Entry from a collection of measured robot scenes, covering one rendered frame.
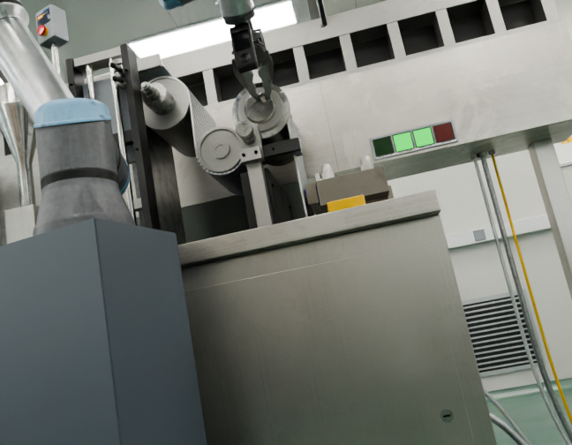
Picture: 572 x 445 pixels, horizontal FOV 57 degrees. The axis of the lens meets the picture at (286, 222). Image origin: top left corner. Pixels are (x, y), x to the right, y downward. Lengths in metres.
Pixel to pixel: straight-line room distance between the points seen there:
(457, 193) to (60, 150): 3.42
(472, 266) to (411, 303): 3.01
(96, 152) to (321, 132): 0.93
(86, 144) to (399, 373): 0.64
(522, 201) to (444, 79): 2.47
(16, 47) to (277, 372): 0.77
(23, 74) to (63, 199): 0.35
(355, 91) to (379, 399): 1.01
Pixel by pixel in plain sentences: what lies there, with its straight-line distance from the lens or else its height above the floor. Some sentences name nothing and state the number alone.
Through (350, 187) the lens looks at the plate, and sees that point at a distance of 1.23.
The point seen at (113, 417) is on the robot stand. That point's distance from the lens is 0.73.
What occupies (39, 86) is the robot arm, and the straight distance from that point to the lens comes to 1.10.
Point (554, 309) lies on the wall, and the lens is 4.08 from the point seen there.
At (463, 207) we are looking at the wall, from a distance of 4.02.
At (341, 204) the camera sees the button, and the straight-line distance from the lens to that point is 0.99.
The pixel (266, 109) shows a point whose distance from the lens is 1.33.
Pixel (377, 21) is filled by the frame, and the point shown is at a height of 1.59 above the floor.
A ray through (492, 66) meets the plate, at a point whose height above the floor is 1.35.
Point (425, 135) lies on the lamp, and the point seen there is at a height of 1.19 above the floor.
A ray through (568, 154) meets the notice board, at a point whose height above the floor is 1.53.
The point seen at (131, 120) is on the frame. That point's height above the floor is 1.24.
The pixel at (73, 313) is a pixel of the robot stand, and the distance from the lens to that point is 0.76.
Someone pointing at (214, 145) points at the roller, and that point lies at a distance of 1.36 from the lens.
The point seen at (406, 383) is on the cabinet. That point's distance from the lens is 0.98.
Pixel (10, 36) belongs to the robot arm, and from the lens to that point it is 1.16.
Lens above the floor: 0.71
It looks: 11 degrees up
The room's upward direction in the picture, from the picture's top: 11 degrees counter-clockwise
